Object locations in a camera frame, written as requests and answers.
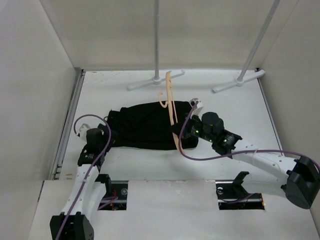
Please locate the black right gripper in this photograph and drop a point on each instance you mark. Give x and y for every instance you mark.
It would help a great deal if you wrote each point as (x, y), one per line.
(189, 120)

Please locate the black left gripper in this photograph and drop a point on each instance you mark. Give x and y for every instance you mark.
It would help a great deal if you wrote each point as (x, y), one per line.
(105, 130)

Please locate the wooden clothes hanger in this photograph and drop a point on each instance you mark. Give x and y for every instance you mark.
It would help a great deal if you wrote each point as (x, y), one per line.
(170, 103)

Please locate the black trousers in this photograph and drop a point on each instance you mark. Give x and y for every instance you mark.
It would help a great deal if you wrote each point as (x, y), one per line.
(143, 126)

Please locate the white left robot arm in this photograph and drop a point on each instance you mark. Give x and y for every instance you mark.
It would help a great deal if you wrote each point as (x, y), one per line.
(89, 187)

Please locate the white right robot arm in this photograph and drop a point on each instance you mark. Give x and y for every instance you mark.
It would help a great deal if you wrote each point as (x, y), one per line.
(298, 175)

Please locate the white right rack stand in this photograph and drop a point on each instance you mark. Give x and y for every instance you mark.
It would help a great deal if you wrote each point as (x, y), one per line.
(242, 79)

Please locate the white rack stand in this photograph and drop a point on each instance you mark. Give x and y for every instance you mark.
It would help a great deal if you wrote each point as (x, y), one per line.
(242, 79)
(156, 79)

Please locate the white left rack stand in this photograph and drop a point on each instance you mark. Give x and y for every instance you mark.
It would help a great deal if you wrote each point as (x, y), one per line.
(156, 79)

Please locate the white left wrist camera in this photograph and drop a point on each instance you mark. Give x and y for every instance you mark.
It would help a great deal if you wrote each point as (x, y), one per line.
(82, 132)

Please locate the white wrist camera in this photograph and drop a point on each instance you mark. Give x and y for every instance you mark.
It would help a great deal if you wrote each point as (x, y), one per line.
(196, 105)
(82, 132)

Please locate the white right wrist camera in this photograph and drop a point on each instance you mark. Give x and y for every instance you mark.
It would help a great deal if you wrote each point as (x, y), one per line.
(196, 105)

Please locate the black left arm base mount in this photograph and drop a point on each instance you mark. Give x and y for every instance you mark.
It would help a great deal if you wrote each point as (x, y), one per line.
(115, 198)

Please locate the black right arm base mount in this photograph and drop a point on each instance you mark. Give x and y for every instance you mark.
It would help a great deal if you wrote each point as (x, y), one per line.
(231, 195)

